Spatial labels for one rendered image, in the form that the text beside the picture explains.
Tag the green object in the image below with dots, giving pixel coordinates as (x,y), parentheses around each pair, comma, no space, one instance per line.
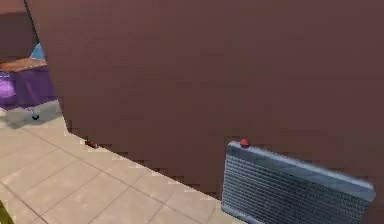
(4,215)

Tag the grey ribbed radiator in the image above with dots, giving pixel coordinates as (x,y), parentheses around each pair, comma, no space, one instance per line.
(293,190)

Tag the purple wheeled cart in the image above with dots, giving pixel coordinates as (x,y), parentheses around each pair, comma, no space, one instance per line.
(26,83)

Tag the light blue triangular object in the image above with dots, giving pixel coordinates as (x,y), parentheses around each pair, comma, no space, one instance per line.
(38,53)

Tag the small red floor object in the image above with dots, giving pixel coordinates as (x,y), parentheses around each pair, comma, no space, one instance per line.
(90,144)

